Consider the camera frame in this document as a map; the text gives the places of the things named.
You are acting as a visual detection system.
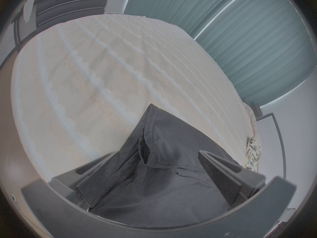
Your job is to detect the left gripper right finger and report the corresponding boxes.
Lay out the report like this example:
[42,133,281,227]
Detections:
[198,150,267,210]

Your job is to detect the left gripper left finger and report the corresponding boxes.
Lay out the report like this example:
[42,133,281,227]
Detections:
[51,151,124,209]

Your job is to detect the black T-shirt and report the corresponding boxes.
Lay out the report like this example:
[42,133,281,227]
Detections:
[88,104,244,229]

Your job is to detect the white printed pyjama garment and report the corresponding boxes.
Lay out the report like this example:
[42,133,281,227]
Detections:
[245,135,261,172]

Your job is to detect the pale pink pillow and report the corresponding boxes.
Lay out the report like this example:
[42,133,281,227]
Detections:
[243,102,257,133]

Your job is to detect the grey bedside table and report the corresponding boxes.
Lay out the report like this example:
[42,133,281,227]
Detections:
[241,98,263,119]

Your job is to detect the bed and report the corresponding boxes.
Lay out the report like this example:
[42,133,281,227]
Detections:
[10,13,287,185]

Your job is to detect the blue-green curtain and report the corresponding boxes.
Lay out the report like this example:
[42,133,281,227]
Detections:
[194,0,317,106]
[123,0,257,39]

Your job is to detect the black chest of drawers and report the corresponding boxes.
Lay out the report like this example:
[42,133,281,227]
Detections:
[11,0,110,46]

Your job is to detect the white cloth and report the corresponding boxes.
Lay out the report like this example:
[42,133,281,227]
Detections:
[23,0,35,24]

